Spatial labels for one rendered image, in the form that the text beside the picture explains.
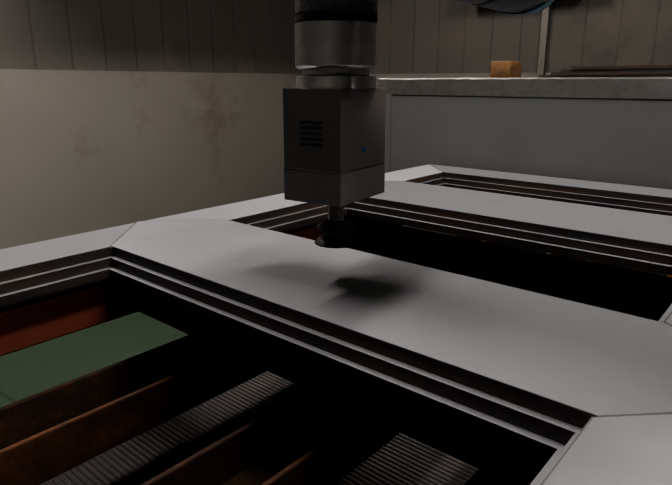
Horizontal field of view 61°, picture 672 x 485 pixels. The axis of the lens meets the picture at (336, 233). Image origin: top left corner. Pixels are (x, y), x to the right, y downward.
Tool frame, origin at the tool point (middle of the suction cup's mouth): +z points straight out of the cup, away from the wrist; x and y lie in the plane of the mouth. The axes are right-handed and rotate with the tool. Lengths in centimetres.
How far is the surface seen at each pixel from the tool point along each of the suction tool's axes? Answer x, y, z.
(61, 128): -258, -134, 9
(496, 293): 15.3, -4.2, 3.7
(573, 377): 24.6, 8.7, 3.7
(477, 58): -113, -361, -31
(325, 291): 1.4, 4.0, 3.7
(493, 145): -11, -83, -2
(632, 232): 23.3, -36.3, 3.7
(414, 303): 9.8, 2.3, 3.7
